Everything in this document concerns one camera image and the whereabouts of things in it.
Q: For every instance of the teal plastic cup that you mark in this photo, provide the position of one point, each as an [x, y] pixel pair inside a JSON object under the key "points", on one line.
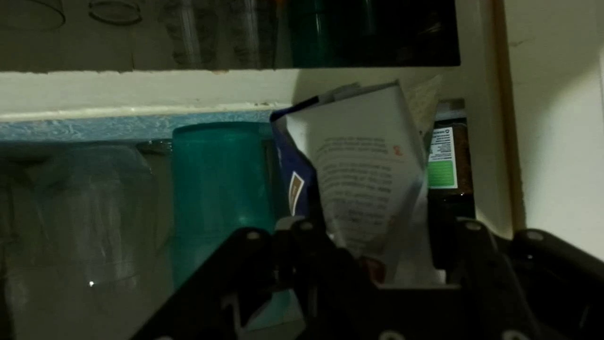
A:
{"points": [[220, 190]]}

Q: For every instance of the bottle with green label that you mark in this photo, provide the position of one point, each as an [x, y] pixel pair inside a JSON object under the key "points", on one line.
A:
{"points": [[443, 158]]}

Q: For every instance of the blue and white packet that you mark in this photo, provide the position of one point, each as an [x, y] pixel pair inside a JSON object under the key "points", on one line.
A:
{"points": [[360, 163]]}

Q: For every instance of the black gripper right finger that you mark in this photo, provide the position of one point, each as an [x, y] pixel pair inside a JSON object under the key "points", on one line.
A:
{"points": [[516, 284]]}

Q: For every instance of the clear drinking glass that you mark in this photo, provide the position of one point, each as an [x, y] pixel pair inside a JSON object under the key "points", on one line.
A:
{"points": [[96, 220]]}

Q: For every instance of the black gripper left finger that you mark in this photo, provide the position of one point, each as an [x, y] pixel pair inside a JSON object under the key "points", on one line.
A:
{"points": [[265, 284]]}

